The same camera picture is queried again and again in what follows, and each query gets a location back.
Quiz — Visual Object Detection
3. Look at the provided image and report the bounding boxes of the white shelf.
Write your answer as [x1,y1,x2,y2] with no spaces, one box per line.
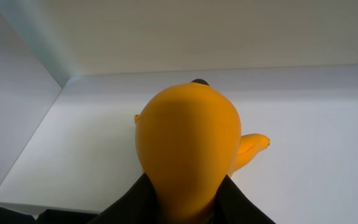
[0,0,358,224]

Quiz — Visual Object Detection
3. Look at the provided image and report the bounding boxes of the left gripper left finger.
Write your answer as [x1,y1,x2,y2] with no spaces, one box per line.
[87,172,170,224]

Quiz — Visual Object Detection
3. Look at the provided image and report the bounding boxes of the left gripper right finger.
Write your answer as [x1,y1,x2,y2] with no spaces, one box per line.
[211,175,276,224]

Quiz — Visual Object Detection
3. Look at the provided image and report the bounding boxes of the yellow rubber duck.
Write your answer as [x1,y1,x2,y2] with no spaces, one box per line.
[134,78,271,223]

